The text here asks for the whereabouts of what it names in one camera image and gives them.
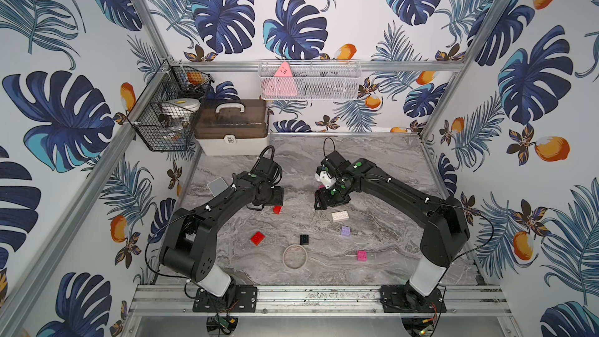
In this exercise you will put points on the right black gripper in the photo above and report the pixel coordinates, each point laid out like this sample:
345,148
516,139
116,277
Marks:
323,201

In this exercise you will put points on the clear wall shelf basket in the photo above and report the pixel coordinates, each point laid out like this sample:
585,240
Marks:
324,80

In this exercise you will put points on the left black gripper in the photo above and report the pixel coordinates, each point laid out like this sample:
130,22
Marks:
274,196

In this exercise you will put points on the tape roll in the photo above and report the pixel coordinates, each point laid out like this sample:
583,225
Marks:
295,257

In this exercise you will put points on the grey square card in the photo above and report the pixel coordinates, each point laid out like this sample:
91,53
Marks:
217,186

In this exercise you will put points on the white bowl in basket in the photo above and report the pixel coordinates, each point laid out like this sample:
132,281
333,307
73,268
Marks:
181,106

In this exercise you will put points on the red 2x2 lego brick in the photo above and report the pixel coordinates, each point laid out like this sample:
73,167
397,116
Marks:
257,238

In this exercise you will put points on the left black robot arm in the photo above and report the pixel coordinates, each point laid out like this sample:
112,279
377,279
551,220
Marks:
189,245

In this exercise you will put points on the pink triangle object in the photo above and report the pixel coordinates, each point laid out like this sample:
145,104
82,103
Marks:
282,84

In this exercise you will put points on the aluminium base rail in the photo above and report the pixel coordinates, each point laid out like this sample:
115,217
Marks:
334,301

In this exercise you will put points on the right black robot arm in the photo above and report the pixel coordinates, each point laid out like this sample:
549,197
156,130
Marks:
445,228

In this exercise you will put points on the white 2x4 lego brick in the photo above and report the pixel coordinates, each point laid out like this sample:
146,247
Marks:
340,216

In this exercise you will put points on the brown lid storage box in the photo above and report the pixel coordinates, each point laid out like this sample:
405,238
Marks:
232,128

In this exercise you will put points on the black wire basket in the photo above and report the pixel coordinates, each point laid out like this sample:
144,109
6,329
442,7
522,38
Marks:
164,133

